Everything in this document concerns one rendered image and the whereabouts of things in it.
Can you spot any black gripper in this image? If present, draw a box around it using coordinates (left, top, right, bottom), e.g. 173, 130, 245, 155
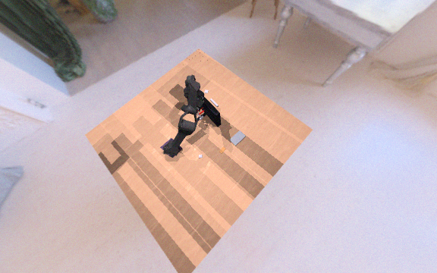
181, 90, 205, 112

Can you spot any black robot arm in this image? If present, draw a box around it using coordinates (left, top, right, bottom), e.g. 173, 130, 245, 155
163, 75, 205, 155

